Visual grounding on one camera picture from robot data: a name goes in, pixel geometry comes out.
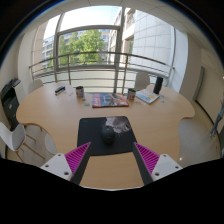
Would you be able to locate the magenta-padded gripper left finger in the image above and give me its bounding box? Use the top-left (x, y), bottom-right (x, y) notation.
top-left (40, 142), bottom-right (93, 185)

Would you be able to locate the black computer mouse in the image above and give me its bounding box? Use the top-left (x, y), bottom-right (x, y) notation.
top-left (100, 125), bottom-right (117, 145)

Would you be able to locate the white and red mug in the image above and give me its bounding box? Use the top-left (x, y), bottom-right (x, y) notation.
top-left (126, 88), bottom-right (137, 102)

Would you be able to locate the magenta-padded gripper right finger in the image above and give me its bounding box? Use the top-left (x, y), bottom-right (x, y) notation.
top-left (132, 142), bottom-right (184, 186)

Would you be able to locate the black printer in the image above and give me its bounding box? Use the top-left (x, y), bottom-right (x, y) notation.
top-left (0, 77), bottom-right (24, 131)

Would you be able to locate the red and blue magazine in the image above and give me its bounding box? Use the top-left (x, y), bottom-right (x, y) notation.
top-left (91, 92), bottom-right (130, 109)

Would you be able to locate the white chair with wooden legs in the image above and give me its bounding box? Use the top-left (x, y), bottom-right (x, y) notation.
top-left (0, 121), bottom-right (46, 161)

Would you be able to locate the metal balcony railing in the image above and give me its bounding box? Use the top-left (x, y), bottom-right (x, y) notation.
top-left (28, 51), bottom-right (175, 88)

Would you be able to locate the black cat-print mouse pad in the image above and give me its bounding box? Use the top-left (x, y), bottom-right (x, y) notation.
top-left (76, 115), bottom-right (138, 157)

